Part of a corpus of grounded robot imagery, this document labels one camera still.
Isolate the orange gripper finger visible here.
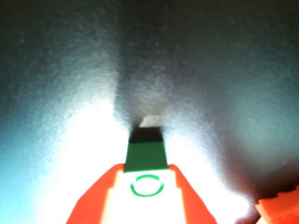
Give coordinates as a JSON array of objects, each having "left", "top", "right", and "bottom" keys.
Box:
[
  {"left": 168, "top": 164, "right": 218, "bottom": 224},
  {"left": 66, "top": 163, "right": 125, "bottom": 224}
]

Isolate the green cube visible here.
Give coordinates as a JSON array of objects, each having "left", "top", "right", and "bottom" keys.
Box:
[{"left": 123, "top": 126, "right": 169, "bottom": 174}]

